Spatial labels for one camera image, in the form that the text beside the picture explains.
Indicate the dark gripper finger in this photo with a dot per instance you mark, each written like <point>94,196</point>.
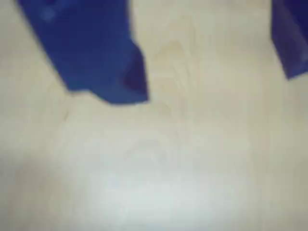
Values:
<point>292,41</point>
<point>89,48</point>

